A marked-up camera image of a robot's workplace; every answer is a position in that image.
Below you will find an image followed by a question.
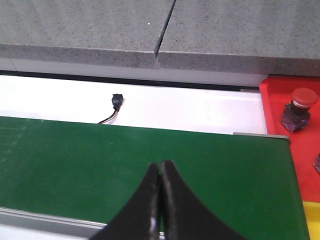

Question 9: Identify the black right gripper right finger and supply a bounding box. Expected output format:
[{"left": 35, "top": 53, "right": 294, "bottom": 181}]
[{"left": 161, "top": 160, "right": 245, "bottom": 240}]

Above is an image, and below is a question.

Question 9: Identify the red plastic tray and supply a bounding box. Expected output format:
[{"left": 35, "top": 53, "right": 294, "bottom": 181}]
[{"left": 259, "top": 76, "right": 320, "bottom": 202}]

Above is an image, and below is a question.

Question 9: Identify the green conveyor belt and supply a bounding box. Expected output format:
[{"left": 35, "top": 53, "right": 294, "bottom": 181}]
[{"left": 0, "top": 117, "right": 310, "bottom": 240}]

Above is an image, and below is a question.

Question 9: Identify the red push button front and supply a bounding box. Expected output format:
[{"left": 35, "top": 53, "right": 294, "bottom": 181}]
[{"left": 313, "top": 154, "right": 320, "bottom": 173}]

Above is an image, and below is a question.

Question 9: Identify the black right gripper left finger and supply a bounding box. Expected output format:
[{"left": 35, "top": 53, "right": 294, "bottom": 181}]
[{"left": 90, "top": 163, "right": 161, "bottom": 240}]

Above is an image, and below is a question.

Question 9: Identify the yellow plastic tray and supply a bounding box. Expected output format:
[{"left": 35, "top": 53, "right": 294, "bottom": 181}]
[{"left": 303, "top": 201, "right": 320, "bottom": 240}]

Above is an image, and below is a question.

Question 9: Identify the red mushroom push button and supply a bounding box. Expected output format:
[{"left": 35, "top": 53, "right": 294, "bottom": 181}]
[{"left": 280, "top": 87, "right": 318, "bottom": 133}]

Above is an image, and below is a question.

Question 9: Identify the grey stone slab left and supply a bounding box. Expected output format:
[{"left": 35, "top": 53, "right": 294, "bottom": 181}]
[{"left": 0, "top": 0, "right": 175, "bottom": 69}]

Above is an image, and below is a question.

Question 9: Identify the grey stone slab right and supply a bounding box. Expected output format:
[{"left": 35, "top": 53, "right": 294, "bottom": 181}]
[{"left": 158, "top": 0, "right": 320, "bottom": 77}]

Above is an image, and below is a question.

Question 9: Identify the grey stone slab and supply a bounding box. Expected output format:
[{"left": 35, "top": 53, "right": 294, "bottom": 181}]
[
  {"left": 158, "top": 0, "right": 320, "bottom": 77},
  {"left": 0, "top": 0, "right": 175, "bottom": 69}
]

